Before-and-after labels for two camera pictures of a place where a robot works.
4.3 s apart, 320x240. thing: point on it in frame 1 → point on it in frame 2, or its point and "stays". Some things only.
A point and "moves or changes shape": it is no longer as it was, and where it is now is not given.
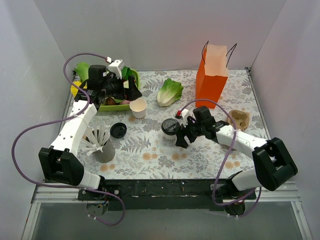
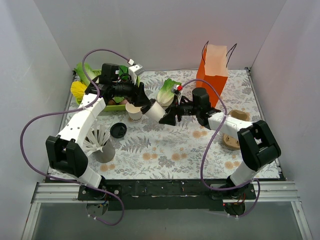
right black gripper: (186, 131) → (176, 113)
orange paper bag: (212, 75) stays
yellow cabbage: (74, 90) stays
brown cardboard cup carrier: (241, 119) stays
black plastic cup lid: (170, 126) → (145, 108)
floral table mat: (170, 135) stays
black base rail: (166, 195) stays
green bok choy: (126, 72) stays
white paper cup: (138, 107) moves or changes shape
